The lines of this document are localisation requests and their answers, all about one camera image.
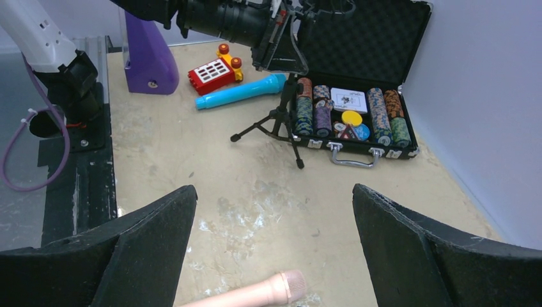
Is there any orange toy vehicle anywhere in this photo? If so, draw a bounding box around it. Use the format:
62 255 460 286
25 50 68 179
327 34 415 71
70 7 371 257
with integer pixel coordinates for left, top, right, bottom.
187 43 244 95

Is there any pink microphone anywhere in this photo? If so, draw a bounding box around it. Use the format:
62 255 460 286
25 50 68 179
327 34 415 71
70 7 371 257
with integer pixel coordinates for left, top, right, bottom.
187 270 307 307

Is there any purple flat plastic piece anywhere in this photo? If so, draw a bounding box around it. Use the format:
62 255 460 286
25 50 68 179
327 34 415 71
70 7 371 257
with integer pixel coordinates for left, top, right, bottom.
120 10 180 95

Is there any black tripod mic stand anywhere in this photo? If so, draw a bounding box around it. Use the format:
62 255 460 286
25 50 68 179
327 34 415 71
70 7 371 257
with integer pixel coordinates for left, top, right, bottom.
230 73 304 169

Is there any orange black chip stack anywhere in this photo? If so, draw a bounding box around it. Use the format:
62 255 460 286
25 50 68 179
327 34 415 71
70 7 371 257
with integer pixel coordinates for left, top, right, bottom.
383 90 405 119

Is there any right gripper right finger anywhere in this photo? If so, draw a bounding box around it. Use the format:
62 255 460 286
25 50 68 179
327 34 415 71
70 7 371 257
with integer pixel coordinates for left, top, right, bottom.
352 184 541 306

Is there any green chip stack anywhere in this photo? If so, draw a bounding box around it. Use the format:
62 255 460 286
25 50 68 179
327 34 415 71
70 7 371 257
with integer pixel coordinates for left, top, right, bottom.
390 117 412 148

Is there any purple chip stack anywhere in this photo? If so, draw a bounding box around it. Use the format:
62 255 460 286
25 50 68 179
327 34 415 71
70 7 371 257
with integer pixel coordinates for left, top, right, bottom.
314 106 332 138

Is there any white playing card deck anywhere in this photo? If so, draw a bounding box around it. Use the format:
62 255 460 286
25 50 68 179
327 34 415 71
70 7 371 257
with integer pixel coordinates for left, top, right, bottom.
330 88 368 114

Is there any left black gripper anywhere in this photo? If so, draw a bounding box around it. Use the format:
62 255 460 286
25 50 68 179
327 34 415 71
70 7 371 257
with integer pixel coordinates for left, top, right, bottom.
176 1 309 75

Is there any black poker chip case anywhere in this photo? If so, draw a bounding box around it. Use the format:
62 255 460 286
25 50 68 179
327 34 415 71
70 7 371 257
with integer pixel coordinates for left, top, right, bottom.
290 0 433 169

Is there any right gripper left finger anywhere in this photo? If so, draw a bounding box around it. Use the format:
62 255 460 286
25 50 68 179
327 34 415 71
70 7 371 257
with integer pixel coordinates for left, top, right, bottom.
1 185 197 306

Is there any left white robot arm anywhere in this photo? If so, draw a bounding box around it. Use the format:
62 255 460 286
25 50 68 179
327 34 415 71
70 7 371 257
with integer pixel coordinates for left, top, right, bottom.
1 1 308 137

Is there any blue poker chip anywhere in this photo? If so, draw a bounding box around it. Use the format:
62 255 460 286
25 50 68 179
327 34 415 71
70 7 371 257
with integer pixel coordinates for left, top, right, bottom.
353 123 371 141

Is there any blue microphone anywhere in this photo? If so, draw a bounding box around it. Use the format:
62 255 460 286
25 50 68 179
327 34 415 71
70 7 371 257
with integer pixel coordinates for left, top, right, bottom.
194 74 287 110

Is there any blue orange chip stack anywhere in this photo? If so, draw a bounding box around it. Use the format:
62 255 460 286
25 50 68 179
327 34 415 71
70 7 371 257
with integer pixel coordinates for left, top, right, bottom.
368 88 392 146

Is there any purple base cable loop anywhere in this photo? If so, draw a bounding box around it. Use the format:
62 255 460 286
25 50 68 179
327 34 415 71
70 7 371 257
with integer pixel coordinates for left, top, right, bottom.
1 59 71 193

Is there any yellow poker chip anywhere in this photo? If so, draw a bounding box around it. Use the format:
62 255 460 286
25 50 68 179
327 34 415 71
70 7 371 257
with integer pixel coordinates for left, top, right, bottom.
341 110 363 127

